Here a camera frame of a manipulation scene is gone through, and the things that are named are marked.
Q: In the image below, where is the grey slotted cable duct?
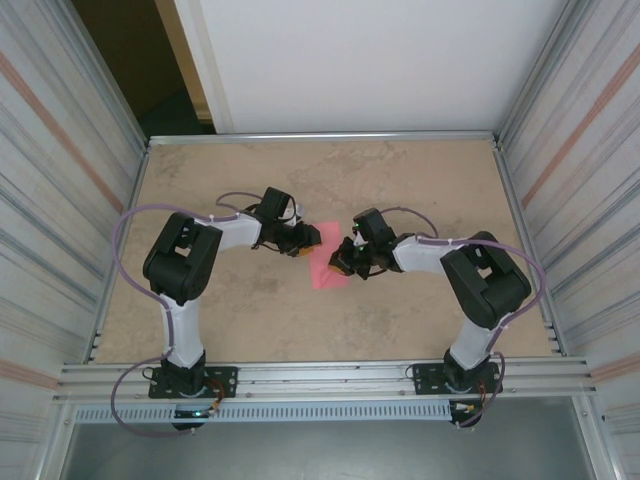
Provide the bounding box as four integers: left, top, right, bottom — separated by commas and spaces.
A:
72, 402, 454, 425

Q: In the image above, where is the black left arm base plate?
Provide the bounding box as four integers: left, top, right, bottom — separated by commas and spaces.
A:
148, 366, 239, 400

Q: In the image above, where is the grey metal shelf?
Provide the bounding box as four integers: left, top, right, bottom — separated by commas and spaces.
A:
59, 422, 599, 480

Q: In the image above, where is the white door frame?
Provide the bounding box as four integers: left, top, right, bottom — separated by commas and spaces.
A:
154, 0, 236, 135

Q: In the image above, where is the aluminium table edge bar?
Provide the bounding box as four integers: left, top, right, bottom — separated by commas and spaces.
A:
146, 130, 503, 148

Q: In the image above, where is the aluminium frame post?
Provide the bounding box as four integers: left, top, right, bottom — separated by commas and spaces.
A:
492, 0, 596, 146
47, 0, 151, 146

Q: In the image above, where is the long aluminium mounting rail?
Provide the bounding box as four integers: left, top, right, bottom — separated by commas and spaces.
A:
52, 355, 600, 405

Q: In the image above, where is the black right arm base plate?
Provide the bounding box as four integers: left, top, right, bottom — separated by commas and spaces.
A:
410, 360, 503, 397

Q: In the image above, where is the aluminium table side bar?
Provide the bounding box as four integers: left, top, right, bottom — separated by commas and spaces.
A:
492, 143, 565, 357
88, 143, 151, 364

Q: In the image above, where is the pink paper sheet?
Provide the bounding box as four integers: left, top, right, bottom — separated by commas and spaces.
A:
308, 221, 351, 290

